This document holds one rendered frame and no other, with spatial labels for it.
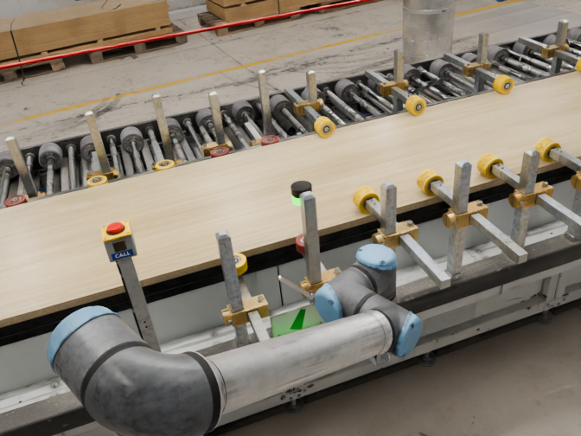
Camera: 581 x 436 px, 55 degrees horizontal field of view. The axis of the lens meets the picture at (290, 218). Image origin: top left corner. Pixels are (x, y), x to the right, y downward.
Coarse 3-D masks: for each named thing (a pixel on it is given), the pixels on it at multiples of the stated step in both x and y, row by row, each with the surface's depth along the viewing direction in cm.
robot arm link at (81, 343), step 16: (64, 320) 82; (80, 320) 81; (96, 320) 81; (112, 320) 82; (64, 336) 80; (80, 336) 78; (96, 336) 78; (112, 336) 78; (128, 336) 79; (48, 352) 81; (64, 352) 78; (80, 352) 76; (96, 352) 76; (112, 352) 75; (64, 368) 78; (80, 368) 75; (96, 368) 74; (80, 384) 75; (80, 400) 75; (112, 432) 89
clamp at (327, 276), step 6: (330, 270) 174; (324, 276) 172; (330, 276) 172; (300, 282) 171; (306, 282) 171; (318, 282) 170; (324, 282) 170; (306, 288) 170; (312, 288) 170; (318, 288) 170
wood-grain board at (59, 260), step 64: (384, 128) 247; (448, 128) 242; (512, 128) 236; (576, 128) 231; (128, 192) 221; (192, 192) 216; (256, 192) 212; (320, 192) 208; (0, 256) 192; (64, 256) 188; (192, 256) 182; (0, 320) 164
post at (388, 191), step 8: (384, 184) 162; (392, 184) 162; (384, 192) 162; (392, 192) 162; (384, 200) 164; (392, 200) 164; (384, 208) 166; (392, 208) 165; (384, 216) 167; (392, 216) 167; (384, 224) 169; (392, 224) 168; (384, 232) 170; (392, 232) 170; (392, 248) 173
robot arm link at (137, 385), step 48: (288, 336) 93; (336, 336) 97; (384, 336) 106; (96, 384) 72; (144, 384) 72; (192, 384) 74; (240, 384) 80; (288, 384) 88; (144, 432) 72; (192, 432) 74
